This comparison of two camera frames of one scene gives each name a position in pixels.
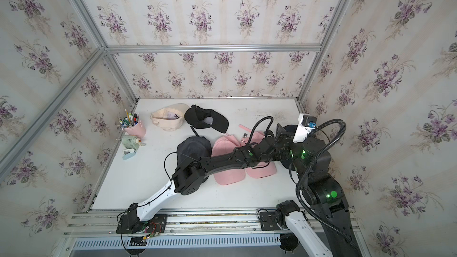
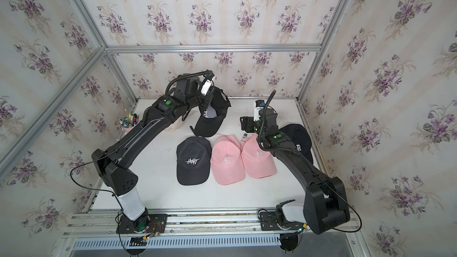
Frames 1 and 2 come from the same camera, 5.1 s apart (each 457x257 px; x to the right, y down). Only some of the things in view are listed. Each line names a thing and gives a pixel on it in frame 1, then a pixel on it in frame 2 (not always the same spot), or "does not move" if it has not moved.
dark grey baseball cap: [193, 148] does not move
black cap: [201, 118] -> [207, 127]
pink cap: [260, 170] does not move
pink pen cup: [132, 125] does not move
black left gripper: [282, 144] -> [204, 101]
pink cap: [225, 145] does not move
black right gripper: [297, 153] -> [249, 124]
